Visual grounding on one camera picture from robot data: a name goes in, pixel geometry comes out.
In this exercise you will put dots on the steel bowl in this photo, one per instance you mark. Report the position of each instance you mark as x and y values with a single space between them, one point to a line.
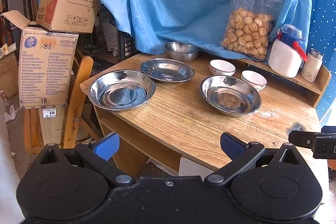
181 53

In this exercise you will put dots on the black plastic crate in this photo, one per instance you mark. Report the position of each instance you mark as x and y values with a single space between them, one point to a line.
126 45

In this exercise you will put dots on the plain steel plate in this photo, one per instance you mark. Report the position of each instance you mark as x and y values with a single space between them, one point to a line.
120 92
231 96

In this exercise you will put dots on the wooden chair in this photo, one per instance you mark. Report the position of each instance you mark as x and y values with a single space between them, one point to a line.
77 98

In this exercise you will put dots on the white jar with blue lid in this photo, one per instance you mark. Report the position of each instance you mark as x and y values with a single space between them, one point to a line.
283 58

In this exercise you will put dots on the steel plate with sticker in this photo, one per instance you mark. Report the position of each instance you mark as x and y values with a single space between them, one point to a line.
168 69

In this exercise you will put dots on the white crumpled bag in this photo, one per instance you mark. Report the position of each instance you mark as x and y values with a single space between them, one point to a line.
10 114

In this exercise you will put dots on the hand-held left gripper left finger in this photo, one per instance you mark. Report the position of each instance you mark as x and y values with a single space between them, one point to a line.
106 147

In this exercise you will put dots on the white labelled carton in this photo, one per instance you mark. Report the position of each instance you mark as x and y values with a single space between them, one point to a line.
52 125

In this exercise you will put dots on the clear bag of snacks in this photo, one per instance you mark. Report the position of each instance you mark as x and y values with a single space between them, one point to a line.
246 32

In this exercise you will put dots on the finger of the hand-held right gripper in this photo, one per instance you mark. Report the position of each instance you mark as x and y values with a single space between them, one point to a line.
302 138

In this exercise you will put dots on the printed cardboard box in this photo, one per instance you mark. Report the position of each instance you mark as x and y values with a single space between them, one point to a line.
44 69

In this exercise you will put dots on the wooden desk riser shelf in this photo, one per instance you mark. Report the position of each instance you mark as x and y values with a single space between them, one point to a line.
319 87

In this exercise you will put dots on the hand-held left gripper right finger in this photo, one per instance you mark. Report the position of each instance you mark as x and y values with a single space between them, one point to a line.
231 145

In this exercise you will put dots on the white bowl with red rim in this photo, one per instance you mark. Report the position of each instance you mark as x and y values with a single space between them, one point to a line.
222 67
254 79

